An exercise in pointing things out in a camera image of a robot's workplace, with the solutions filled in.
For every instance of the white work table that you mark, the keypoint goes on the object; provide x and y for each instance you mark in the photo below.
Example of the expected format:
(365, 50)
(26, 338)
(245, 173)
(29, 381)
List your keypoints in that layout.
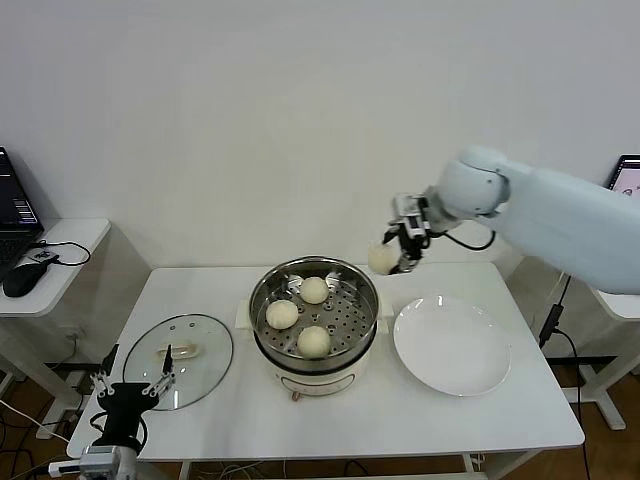
(350, 430)

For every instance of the cream electric cooking pot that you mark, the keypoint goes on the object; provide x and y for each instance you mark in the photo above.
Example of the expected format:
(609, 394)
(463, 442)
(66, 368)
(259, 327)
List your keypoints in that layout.
(320, 380)

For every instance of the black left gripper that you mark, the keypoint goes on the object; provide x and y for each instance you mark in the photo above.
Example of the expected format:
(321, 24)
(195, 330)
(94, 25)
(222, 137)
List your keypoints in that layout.
(124, 405)

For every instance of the white wall socket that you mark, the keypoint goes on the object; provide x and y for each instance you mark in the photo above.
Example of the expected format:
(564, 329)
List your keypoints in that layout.
(75, 336)

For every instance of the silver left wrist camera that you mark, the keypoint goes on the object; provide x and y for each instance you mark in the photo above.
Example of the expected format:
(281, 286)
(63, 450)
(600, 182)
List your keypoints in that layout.
(102, 457)

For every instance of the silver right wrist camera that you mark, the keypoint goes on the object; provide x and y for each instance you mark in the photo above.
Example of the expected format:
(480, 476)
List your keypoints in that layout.
(407, 212)

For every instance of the white round plate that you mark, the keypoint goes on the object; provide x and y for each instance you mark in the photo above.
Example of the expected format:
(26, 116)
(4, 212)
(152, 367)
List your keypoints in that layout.
(450, 350)

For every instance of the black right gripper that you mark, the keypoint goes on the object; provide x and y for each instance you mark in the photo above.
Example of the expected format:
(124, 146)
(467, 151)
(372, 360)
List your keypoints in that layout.
(415, 245)

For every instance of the small black usb hub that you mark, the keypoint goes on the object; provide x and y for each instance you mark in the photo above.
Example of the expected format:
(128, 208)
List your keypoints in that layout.
(44, 255)

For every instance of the stainless steel steamer basket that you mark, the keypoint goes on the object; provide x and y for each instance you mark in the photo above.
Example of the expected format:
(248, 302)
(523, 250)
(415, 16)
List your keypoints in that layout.
(350, 320)

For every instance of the grey laptop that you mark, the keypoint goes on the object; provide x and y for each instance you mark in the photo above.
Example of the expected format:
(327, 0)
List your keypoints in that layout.
(627, 175)

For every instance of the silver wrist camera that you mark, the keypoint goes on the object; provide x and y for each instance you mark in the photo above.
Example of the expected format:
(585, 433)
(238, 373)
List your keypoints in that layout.
(102, 457)
(407, 212)

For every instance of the black laptop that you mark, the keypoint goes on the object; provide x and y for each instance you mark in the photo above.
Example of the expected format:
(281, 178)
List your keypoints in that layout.
(15, 200)

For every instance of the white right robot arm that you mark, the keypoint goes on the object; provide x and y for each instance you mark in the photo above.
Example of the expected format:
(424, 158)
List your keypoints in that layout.
(550, 215)

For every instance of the black computer mouse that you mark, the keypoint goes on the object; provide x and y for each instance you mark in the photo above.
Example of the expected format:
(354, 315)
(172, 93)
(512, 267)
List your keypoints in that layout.
(22, 280)

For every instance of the white side table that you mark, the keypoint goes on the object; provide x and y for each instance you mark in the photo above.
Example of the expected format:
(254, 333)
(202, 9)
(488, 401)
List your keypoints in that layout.
(622, 307)
(75, 250)

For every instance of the white steamed baozi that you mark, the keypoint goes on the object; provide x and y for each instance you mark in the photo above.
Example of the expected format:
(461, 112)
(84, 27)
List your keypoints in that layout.
(382, 258)
(314, 341)
(282, 315)
(314, 290)

